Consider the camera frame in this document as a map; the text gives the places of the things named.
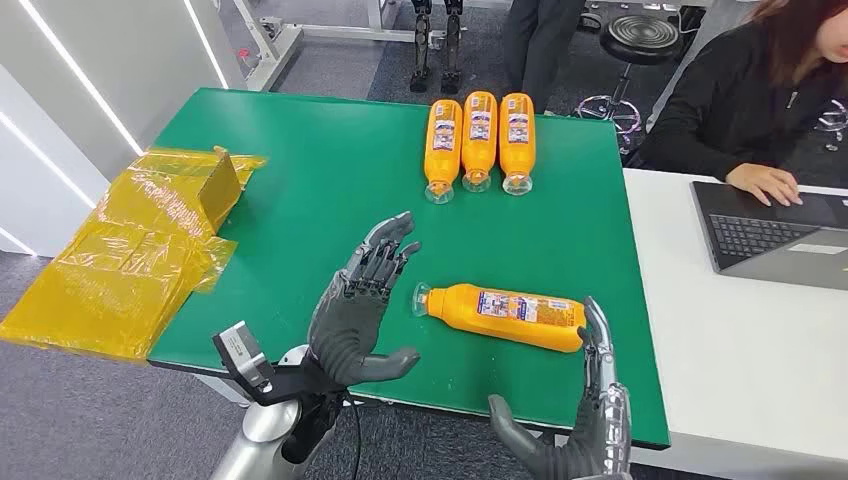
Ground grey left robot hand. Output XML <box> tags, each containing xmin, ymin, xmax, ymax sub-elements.
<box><xmin>305</xmin><ymin>210</ymin><xmax>423</xmax><ymax>389</ymax></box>

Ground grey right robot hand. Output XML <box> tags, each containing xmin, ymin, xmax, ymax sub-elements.
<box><xmin>488</xmin><ymin>296</ymin><xmax>634</xmax><ymax>480</ymax></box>

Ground orange bottle with clear cap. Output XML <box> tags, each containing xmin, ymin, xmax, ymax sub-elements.
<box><xmin>498</xmin><ymin>92</ymin><xmax>537</xmax><ymax>197</ymax></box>
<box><xmin>411</xmin><ymin>281</ymin><xmax>588</xmax><ymax>354</ymax></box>
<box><xmin>460</xmin><ymin>90</ymin><xmax>499</xmax><ymax>194</ymax></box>
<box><xmin>423</xmin><ymin>99</ymin><xmax>464</xmax><ymax>205</ymax></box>

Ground green table mat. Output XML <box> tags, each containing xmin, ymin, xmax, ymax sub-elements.
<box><xmin>146</xmin><ymin>87</ymin><xmax>672</xmax><ymax>452</ymax></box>

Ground yellow plastic wrapped cartons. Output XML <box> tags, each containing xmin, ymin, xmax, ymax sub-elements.
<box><xmin>0</xmin><ymin>145</ymin><xmax>270</xmax><ymax>364</ymax></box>

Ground black robot leg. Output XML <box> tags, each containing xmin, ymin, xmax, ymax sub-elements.
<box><xmin>440</xmin><ymin>0</ymin><xmax>466</xmax><ymax>95</ymax></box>
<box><xmin>409</xmin><ymin>0</ymin><xmax>433</xmax><ymax>94</ymax></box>

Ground dark grey laptop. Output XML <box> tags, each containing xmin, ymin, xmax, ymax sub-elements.
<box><xmin>690</xmin><ymin>180</ymin><xmax>848</xmax><ymax>293</ymax></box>

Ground person's hand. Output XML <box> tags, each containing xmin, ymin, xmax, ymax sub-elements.
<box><xmin>725</xmin><ymin>162</ymin><xmax>804</xmax><ymax>208</ymax></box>

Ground standing person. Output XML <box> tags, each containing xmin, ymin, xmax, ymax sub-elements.
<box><xmin>501</xmin><ymin>0</ymin><xmax>588</xmax><ymax>114</ymax></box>

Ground black round stool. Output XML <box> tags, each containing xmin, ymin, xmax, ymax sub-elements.
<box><xmin>572</xmin><ymin>14</ymin><xmax>684</xmax><ymax>157</ymax></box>

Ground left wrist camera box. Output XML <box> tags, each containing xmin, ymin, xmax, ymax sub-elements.
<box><xmin>211</xmin><ymin>321</ymin><xmax>276</xmax><ymax>393</ymax></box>

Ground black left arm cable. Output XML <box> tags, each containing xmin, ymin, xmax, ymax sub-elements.
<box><xmin>343</xmin><ymin>390</ymin><xmax>364</xmax><ymax>480</ymax></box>

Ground white metal frame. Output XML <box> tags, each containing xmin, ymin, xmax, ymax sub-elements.
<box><xmin>231</xmin><ymin>0</ymin><xmax>465</xmax><ymax>93</ymax></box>

